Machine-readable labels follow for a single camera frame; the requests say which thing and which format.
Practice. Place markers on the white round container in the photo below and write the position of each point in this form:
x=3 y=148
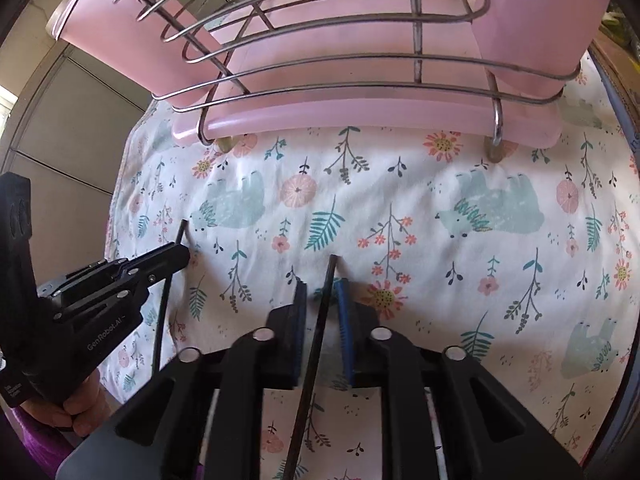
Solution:
x=57 y=22

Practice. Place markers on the cardboard box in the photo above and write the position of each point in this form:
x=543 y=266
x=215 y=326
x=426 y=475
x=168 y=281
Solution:
x=620 y=60

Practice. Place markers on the floral bear print cloth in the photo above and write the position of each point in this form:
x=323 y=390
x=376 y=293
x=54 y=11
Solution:
x=425 y=285

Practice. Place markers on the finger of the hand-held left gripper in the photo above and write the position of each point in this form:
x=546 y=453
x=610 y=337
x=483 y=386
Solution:
x=155 y=262

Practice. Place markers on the person's left hand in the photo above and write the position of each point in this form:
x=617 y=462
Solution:
x=82 y=412

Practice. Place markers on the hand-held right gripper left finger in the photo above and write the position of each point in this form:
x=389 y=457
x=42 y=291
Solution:
x=300 y=330

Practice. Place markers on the pink plastic drip tray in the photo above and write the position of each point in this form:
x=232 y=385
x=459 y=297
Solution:
x=350 y=120

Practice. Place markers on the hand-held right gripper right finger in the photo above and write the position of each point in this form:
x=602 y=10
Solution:
x=344 y=330

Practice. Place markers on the pink plastic utensil holder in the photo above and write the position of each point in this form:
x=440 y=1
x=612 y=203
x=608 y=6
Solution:
x=525 y=20

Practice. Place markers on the person's left forearm purple sleeve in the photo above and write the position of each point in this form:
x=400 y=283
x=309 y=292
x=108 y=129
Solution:
x=40 y=452

